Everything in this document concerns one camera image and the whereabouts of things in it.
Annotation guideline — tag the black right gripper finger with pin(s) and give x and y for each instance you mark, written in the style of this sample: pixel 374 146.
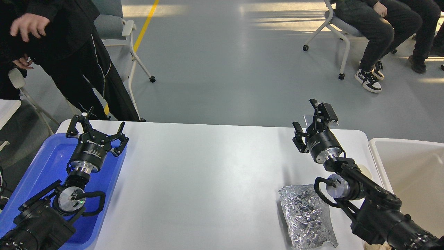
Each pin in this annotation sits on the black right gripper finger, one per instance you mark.
pixel 324 114
pixel 298 138

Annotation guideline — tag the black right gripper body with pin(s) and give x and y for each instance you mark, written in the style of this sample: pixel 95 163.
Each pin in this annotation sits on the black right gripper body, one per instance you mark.
pixel 322 145

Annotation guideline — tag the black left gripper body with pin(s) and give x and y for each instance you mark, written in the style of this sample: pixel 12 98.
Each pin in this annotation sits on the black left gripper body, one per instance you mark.
pixel 91 151

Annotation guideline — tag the white paper cup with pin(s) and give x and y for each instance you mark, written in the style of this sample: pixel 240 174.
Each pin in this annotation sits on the white paper cup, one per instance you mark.
pixel 365 171

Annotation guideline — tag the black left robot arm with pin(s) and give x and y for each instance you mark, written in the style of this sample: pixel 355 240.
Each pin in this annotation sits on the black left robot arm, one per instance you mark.
pixel 65 192

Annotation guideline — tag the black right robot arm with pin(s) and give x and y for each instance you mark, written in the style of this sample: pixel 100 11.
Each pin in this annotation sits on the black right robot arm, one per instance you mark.
pixel 374 212

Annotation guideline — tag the left metal floor plate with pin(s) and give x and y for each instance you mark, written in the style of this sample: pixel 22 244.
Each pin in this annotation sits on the left metal floor plate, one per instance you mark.
pixel 310 119

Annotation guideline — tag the blue plastic tray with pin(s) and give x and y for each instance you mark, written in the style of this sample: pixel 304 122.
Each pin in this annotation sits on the blue plastic tray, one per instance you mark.
pixel 48 166

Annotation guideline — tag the white chair far left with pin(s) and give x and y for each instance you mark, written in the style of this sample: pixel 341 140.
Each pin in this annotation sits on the white chair far left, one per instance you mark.
pixel 17 79

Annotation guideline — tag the white side table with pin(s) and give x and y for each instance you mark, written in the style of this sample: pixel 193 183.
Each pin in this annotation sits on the white side table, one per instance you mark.
pixel 7 109

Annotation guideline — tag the person at left edge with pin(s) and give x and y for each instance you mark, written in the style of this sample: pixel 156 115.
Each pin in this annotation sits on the person at left edge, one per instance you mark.
pixel 7 89

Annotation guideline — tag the crumpled silver foil bag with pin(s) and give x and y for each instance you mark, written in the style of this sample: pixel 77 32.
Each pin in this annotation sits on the crumpled silver foil bag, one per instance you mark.
pixel 308 218

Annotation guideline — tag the white chair right background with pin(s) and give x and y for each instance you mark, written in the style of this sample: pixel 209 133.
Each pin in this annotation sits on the white chair right background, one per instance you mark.
pixel 338 27

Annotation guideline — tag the white plastic bin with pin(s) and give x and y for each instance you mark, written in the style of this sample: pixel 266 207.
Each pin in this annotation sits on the white plastic bin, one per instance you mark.
pixel 414 171

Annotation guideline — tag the standing person in black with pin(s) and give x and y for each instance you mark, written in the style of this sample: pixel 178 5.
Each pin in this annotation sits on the standing person in black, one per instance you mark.
pixel 61 37

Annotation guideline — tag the seated person black trousers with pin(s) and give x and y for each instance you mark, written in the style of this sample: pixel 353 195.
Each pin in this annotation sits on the seated person black trousers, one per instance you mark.
pixel 385 24

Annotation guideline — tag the crumpled brown paper wad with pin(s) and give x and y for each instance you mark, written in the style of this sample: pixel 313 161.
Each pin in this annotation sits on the crumpled brown paper wad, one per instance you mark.
pixel 384 246

